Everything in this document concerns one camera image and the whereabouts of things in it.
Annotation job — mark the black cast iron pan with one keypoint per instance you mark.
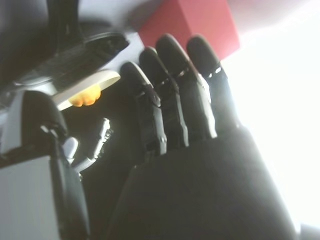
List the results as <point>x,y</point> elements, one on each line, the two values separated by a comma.
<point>75,60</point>

